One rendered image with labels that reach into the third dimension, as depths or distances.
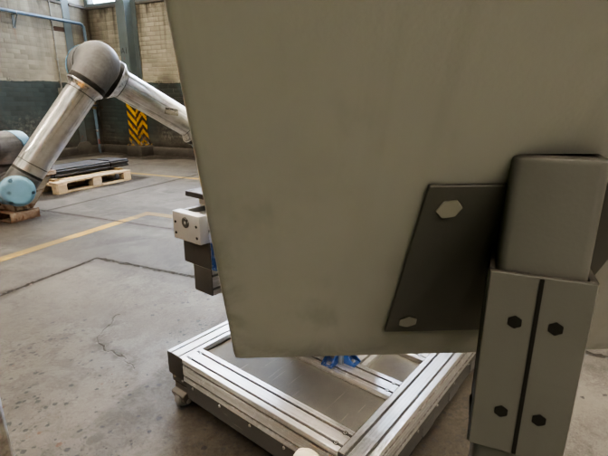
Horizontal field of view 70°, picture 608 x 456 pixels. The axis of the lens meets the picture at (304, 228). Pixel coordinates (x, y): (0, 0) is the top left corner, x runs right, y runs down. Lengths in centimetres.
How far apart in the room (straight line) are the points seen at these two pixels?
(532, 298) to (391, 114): 11
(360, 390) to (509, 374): 127
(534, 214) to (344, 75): 11
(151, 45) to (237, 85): 963
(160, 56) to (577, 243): 951
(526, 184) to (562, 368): 9
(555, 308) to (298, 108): 14
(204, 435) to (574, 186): 156
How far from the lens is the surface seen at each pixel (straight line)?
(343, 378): 153
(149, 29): 984
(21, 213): 494
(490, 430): 26
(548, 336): 23
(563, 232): 22
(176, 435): 170
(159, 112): 147
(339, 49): 17
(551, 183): 21
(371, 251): 24
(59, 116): 127
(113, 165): 695
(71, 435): 183
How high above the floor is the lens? 110
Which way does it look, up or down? 16 degrees down
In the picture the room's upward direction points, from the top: straight up
